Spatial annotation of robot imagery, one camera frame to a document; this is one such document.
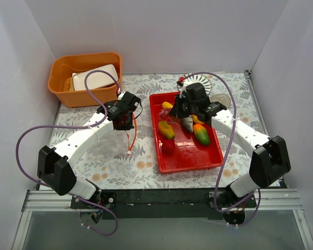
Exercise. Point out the yellow corn cob toy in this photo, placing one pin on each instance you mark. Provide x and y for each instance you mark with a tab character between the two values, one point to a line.
167	105

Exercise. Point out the green orange mango toy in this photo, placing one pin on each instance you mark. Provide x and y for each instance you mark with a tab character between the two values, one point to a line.
201	134

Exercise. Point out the orange plastic tub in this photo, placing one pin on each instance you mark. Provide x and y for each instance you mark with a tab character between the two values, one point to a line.
63	68

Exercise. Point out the striped round plate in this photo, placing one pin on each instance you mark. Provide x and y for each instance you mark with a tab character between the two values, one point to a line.
199	78

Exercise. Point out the speckled grey round dish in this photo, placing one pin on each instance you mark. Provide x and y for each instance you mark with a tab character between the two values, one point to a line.
223	99

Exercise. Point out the yellow item in tub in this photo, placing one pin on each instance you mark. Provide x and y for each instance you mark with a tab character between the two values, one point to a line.
69	85

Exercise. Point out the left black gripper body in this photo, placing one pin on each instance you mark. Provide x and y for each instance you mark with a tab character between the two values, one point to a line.
124	122

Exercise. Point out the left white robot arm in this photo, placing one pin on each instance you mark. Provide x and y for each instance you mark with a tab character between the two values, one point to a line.
55	165

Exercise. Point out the purple grape bunch toy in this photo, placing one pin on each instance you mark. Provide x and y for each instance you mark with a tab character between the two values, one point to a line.
164	115

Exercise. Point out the red plastic tray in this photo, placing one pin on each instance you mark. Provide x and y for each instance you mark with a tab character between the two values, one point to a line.
189	154

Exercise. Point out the yellow orange mango toy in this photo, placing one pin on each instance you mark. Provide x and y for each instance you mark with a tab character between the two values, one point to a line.
166	130

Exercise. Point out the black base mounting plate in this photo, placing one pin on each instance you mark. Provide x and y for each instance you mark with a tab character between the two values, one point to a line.
114	201

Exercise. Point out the red apple toy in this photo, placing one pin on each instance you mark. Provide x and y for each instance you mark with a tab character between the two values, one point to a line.
168	147

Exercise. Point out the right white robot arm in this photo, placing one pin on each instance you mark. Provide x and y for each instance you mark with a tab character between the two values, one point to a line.
269	155

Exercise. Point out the white rectangular dish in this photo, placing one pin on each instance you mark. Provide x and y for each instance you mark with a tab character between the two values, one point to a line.
95	80

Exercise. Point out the grey fish toy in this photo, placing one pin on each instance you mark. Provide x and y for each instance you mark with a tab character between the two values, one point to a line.
188	124

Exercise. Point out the orange fruit toy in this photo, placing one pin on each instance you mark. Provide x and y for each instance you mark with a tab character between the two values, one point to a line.
196	120

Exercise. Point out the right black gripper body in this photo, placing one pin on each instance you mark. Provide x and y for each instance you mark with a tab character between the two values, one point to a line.
181	109

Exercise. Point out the clear zip top bag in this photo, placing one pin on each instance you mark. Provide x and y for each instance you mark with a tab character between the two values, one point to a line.
112	144

